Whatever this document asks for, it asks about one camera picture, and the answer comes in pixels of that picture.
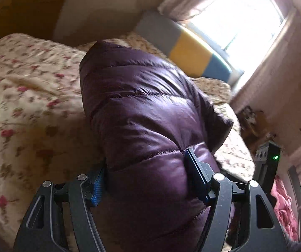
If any purple quilted down jacket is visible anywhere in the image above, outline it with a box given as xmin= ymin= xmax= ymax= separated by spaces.
xmin=80 ymin=42 xmax=233 ymax=251

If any floral duvet on bed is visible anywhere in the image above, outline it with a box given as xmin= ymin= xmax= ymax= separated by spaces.
xmin=0 ymin=31 xmax=256 ymax=252

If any right pink curtain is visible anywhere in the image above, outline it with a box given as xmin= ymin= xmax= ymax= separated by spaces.
xmin=231 ymin=10 xmax=301 ymax=114

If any grey yellow teal headboard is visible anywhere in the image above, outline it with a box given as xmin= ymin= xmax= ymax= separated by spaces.
xmin=134 ymin=11 xmax=241 ymax=86

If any pink ruffled blanket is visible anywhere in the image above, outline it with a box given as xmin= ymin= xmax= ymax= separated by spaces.
xmin=270 ymin=175 xmax=298 ymax=241

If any cluttered wooden side table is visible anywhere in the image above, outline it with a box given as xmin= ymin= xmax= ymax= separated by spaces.
xmin=237 ymin=106 xmax=274 ymax=153

